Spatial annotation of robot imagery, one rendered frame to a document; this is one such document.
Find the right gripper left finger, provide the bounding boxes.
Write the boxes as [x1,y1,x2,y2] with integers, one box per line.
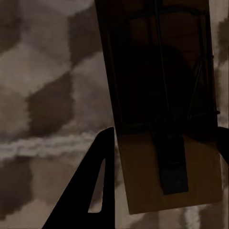
[42,127,115,229]

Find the mousetrap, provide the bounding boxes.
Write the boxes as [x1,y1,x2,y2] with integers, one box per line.
[95,0,223,215]

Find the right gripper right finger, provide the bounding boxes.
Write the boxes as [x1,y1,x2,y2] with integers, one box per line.
[218,127,229,165]

